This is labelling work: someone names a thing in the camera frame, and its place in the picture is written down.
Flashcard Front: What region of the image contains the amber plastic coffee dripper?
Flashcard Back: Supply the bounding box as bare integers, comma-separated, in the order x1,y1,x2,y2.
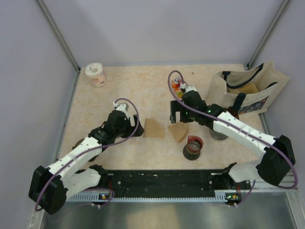
226,106,239,119

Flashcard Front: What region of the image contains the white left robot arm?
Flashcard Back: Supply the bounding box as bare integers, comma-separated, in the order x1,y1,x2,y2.
29,110,143,215

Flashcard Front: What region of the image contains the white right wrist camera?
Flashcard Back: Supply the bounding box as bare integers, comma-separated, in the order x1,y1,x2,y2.
180,83,197,94

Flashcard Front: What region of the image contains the aluminium frame post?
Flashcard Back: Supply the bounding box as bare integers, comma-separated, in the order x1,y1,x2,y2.
244,0,292,70
35,0,81,72

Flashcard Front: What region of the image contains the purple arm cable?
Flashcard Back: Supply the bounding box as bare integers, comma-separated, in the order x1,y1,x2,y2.
167,70,299,208
35,98,140,212

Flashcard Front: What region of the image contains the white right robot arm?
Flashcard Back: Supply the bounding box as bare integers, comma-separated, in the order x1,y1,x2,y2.
170,90,298,189

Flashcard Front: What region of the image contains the brown paper coffee filter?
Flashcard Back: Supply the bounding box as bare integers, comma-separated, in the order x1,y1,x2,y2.
143,118,165,138
168,123,189,143

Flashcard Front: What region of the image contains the wrapped toilet paper roll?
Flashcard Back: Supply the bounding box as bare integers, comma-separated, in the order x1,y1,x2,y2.
85,62,107,87

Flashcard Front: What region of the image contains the right aluminium frame post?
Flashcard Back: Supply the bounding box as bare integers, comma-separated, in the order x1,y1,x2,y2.
244,0,292,70

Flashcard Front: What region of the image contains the dark green coffee dripper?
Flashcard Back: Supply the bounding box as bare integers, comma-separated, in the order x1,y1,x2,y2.
71,137,101,163

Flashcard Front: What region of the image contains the clear glass server pitcher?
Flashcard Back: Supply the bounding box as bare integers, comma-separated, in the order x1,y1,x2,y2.
209,130,228,141

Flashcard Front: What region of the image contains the cream canvas tote bag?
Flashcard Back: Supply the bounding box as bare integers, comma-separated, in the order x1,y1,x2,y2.
204,61,290,115

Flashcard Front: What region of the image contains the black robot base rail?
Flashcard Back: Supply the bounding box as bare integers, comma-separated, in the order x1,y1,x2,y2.
90,165,250,198

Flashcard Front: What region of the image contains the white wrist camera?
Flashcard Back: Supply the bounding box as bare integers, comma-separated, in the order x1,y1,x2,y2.
180,83,197,94
112,102,130,119

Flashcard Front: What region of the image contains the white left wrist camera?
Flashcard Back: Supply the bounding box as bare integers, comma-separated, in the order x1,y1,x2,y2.
112,102,130,119

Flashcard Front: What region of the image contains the colourful snack packet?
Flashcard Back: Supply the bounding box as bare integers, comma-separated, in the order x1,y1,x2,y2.
171,76,188,98

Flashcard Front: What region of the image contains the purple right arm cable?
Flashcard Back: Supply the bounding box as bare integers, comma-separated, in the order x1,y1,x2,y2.
167,70,299,208

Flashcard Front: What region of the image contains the left aluminium frame post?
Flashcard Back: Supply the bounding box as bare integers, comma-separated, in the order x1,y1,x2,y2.
35,0,81,72

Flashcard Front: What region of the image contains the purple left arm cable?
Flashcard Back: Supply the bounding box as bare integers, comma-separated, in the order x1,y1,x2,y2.
35,98,140,212

